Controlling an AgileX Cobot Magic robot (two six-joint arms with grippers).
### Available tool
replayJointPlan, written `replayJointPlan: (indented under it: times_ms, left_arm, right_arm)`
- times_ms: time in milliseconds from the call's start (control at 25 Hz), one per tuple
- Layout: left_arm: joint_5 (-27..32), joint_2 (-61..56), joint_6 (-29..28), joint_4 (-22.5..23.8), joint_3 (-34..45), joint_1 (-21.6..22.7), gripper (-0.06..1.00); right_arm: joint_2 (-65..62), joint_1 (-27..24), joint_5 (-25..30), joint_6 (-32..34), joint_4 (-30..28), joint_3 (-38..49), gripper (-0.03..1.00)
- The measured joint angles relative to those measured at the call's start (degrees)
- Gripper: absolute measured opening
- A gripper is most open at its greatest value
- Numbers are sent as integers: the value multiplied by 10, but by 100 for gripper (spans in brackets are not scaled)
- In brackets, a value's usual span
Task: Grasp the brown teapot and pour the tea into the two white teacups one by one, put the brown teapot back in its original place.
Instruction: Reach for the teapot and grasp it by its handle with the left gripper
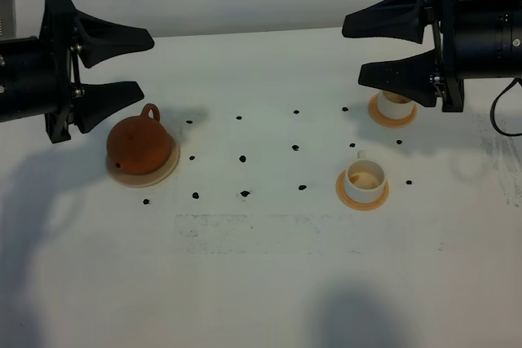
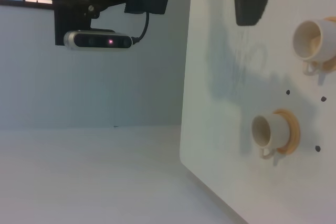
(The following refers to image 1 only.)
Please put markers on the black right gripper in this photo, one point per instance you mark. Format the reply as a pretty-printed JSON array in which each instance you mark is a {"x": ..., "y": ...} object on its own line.
[{"x": 481, "y": 39}]

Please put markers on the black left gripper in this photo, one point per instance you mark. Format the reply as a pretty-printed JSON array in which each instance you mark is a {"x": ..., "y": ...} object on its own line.
[{"x": 40, "y": 75}]

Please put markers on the brown clay teapot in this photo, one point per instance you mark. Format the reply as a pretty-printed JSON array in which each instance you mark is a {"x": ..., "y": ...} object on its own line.
[{"x": 139, "y": 145}]

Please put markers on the beige round teapot coaster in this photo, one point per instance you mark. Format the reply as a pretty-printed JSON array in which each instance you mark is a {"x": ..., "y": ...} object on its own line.
[{"x": 146, "y": 180}]

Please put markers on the far white teacup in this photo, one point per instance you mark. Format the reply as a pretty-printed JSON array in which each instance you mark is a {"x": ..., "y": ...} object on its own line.
[{"x": 394, "y": 106}]

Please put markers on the white teacup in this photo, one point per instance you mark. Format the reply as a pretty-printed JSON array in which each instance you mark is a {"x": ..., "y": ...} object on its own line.
[
  {"x": 364, "y": 179},
  {"x": 394, "y": 106}
]

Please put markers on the far orange saucer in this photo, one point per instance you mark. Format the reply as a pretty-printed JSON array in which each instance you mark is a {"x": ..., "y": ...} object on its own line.
[{"x": 384, "y": 121}]

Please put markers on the orange saucer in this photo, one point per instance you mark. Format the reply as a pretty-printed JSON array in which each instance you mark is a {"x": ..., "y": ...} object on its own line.
[
  {"x": 343, "y": 196},
  {"x": 384, "y": 121}
]

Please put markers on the near white teacup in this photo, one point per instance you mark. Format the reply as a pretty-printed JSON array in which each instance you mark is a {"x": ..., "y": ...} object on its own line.
[{"x": 364, "y": 179}]

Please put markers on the near orange saucer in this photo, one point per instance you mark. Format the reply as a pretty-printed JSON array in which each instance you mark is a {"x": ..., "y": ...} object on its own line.
[{"x": 343, "y": 196}]

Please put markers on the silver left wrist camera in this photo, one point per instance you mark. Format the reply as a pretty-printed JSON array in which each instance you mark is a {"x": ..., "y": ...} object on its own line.
[{"x": 8, "y": 24}]

